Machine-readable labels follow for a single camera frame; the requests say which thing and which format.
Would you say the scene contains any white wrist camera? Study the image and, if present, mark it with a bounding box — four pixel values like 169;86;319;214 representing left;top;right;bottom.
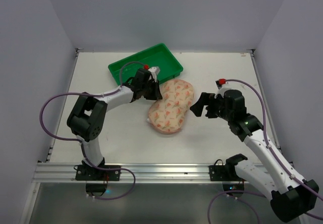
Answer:
148;67;160;81
216;78;230;90

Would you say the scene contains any green plastic tray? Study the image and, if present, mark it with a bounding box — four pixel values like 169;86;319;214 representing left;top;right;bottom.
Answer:
107;43;183;85

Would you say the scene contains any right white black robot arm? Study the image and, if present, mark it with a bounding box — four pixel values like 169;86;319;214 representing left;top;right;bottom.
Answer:
190;89;319;222

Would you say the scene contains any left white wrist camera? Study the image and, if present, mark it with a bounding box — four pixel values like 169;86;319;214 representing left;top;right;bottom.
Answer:
148;67;160;81

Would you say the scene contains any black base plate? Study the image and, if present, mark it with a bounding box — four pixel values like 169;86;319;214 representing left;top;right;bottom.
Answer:
208;159;236;182
73;163;121;181

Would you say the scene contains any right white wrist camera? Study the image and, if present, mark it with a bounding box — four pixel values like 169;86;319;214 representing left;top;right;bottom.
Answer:
216;78;230;90

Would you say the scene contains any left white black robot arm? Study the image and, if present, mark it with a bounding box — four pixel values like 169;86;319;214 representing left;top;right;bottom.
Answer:
67;67;163;169

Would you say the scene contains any aluminium mounting rail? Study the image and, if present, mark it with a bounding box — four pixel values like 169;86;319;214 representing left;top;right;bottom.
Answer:
31;162;299;184

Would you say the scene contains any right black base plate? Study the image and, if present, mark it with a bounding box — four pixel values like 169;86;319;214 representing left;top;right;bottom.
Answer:
208;159;236;182

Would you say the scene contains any peach patterned mesh laundry bag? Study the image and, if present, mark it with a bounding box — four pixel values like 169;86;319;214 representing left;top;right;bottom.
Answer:
147;79;194;134

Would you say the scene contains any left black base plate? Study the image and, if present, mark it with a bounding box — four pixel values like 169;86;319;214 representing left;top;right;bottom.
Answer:
73;163;121;181

